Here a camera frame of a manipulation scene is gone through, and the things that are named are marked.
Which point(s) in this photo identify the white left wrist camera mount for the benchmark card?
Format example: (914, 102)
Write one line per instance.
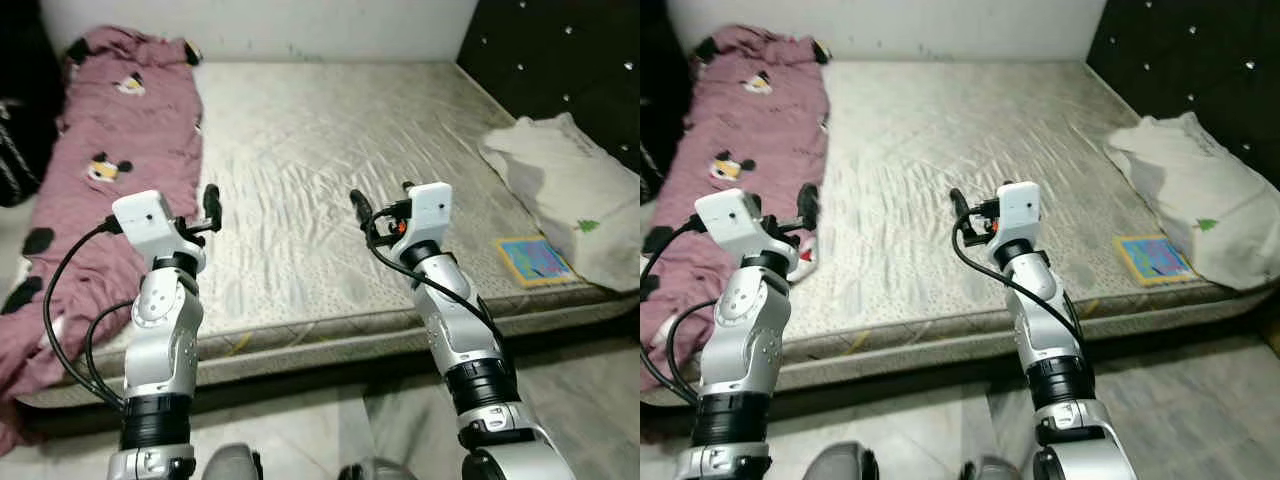
(150, 220)
(735, 218)

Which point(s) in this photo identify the yellow-edged blue children's book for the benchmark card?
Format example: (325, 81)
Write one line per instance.
(1155, 260)
(535, 262)

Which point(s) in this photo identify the mauve cartoon mouse blanket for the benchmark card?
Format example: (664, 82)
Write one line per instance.
(120, 130)
(750, 120)

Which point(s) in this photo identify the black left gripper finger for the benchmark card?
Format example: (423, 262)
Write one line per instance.
(808, 207)
(212, 208)

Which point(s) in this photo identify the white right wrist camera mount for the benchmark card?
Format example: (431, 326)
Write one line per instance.
(430, 215)
(1020, 215)

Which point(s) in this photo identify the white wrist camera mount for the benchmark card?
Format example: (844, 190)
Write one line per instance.
(430, 215)
(1020, 215)
(150, 220)
(735, 218)

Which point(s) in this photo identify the dark tufted headboard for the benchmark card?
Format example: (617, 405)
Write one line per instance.
(560, 60)
(1190, 60)

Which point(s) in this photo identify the white pillow with green tree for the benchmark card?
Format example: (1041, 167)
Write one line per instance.
(570, 190)
(1190, 180)

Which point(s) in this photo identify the black tote with white print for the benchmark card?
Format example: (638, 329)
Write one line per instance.
(25, 150)
(652, 130)

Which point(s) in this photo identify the silver robot left leg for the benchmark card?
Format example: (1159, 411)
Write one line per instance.
(840, 465)
(230, 465)

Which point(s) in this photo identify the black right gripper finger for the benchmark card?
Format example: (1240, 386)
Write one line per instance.
(363, 207)
(961, 205)

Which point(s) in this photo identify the quilted grey patterned mattress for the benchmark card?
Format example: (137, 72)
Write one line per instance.
(330, 150)
(950, 130)

